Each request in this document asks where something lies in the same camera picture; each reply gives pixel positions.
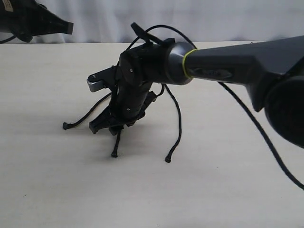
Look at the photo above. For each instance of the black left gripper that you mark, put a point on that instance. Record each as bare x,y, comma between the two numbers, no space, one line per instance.
26,19

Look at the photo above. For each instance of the white backdrop curtain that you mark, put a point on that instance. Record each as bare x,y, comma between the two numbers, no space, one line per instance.
109,21

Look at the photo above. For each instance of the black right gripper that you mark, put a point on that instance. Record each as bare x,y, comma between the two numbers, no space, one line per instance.
140,67

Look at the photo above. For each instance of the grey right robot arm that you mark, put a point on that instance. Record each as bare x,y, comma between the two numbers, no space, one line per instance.
271,71

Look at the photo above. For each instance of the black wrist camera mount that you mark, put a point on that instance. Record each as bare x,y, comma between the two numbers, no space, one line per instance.
103,79

